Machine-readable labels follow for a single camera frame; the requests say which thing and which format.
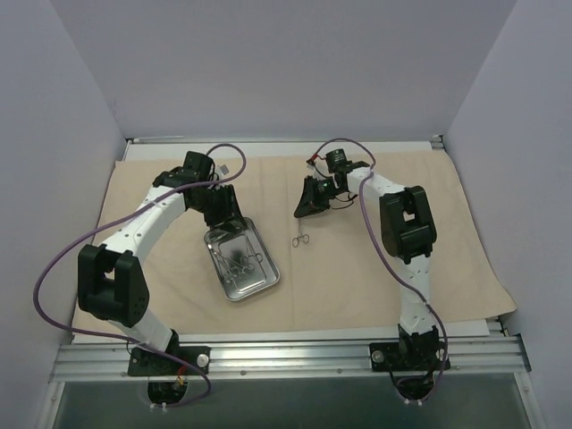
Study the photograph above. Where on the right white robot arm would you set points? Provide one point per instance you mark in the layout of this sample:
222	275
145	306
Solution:
400	224

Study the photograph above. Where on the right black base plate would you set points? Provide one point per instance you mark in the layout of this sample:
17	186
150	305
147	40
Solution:
390	356

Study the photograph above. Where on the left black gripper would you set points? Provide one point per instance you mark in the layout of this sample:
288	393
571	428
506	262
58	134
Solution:
224	207

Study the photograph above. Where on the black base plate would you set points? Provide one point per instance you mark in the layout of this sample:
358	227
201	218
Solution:
145	363
390	356

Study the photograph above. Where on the beige cloth surgical kit roll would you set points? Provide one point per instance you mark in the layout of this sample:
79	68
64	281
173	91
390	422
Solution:
336	281

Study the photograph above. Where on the steel scissors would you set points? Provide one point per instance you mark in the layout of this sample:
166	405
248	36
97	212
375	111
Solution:
246	259

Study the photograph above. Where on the aluminium rail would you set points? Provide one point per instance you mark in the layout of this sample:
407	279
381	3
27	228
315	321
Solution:
109	362
191	140

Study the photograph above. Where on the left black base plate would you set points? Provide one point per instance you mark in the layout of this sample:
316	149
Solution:
145	363

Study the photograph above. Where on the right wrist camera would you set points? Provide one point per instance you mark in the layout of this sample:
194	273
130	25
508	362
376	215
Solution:
337	157

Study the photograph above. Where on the steel forceps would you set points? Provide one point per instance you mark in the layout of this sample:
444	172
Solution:
301	237
229	267

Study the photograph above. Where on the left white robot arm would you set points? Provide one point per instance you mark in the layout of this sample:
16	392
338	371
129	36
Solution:
111	283

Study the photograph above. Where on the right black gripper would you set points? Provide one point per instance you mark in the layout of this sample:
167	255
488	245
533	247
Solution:
315	192

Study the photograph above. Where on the back aluminium rail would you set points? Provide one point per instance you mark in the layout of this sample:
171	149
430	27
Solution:
191	140

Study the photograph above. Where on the steel instrument tray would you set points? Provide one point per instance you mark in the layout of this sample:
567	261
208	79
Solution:
264	277

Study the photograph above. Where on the front aluminium rail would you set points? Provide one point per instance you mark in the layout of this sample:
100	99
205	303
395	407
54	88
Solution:
109	362

